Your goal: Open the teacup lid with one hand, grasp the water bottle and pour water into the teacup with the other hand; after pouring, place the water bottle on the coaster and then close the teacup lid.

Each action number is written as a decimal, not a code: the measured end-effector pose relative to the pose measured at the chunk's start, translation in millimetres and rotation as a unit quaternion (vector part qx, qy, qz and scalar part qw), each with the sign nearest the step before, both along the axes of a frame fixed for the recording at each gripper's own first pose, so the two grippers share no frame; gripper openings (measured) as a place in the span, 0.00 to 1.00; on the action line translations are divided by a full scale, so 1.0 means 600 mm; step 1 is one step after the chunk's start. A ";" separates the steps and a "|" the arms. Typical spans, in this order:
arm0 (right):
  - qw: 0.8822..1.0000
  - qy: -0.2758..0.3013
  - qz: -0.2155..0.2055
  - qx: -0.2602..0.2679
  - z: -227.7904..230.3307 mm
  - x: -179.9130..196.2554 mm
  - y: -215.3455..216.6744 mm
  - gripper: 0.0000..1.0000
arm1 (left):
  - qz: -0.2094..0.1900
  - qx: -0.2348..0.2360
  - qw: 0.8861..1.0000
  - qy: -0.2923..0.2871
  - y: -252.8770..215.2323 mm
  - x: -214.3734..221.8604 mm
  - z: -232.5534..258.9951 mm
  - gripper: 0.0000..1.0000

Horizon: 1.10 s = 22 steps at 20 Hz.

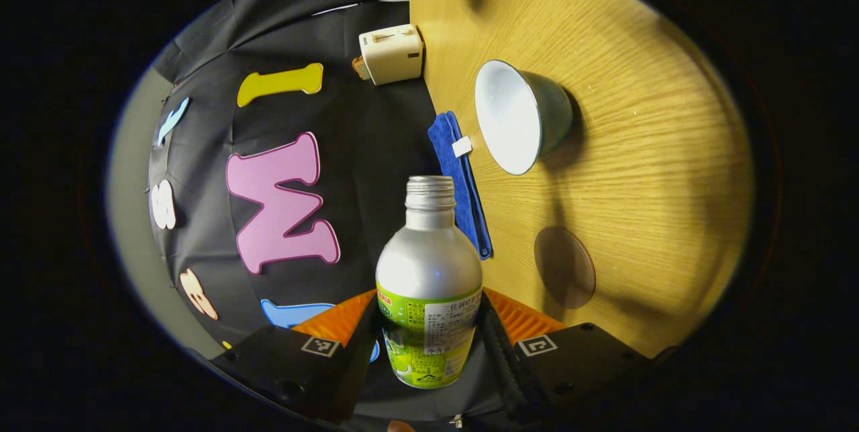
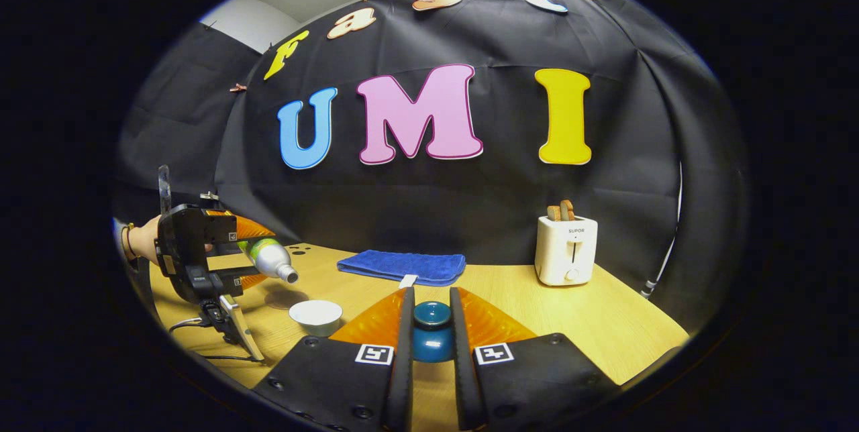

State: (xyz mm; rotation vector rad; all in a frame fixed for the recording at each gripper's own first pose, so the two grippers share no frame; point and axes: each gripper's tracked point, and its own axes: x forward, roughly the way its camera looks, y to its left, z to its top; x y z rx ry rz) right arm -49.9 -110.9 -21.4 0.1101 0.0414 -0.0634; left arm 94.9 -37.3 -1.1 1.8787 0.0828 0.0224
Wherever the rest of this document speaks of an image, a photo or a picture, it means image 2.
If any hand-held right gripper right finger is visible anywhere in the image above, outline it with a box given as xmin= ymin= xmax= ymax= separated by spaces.
xmin=448 ymin=286 xmax=621 ymax=432

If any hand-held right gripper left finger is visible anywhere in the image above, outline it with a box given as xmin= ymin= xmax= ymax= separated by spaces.
xmin=252 ymin=286 xmax=417 ymax=432

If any silver water bottle green label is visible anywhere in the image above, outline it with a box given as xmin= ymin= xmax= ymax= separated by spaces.
xmin=238 ymin=237 xmax=299 ymax=284

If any blue teacup lid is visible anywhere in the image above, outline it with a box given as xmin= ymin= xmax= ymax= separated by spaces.
xmin=411 ymin=301 xmax=454 ymax=363

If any round brown coaster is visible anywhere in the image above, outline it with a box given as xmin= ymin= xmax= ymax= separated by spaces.
xmin=263 ymin=284 xmax=309 ymax=312

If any blue folded towel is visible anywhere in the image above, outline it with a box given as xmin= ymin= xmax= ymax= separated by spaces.
xmin=337 ymin=250 xmax=466 ymax=288

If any white toaster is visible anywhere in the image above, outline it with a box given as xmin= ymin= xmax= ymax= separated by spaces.
xmin=535 ymin=215 xmax=599 ymax=286

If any black backdrop cloth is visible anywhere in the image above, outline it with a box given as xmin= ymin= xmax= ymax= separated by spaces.
xmin=114 ymin=0 xmax=749 ymax=315

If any black cable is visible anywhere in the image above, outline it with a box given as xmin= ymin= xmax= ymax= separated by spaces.
xmin=168 ymin=315 xmax=259 ymax=362

